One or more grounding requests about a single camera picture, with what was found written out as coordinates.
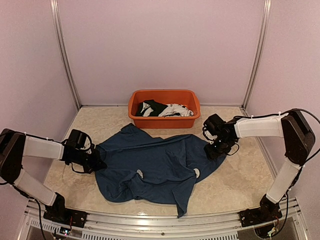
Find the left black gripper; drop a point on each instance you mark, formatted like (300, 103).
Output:
(97, 164)

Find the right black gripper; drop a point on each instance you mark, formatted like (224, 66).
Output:
(211, 154)

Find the dark blue t-shirt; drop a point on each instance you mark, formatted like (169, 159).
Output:
(167, 165)

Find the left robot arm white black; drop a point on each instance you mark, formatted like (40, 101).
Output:
(76, 149)

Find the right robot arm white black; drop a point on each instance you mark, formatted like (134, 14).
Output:
(291, 126)

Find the orange plastic tub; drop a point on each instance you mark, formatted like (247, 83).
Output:
(164, 96)

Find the black and white garment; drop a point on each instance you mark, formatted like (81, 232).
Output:
(151, 108)

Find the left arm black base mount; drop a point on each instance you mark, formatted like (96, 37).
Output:
(72, 217)

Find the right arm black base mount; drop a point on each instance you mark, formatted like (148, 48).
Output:
(255, 216)

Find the right aluminium corner post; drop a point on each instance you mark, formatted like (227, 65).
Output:
(258, 53)

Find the aluminium corner post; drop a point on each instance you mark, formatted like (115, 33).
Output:
(258, 53)
(54, 5)

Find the left aluminium corner post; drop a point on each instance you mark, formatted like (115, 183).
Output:
(54, 5)

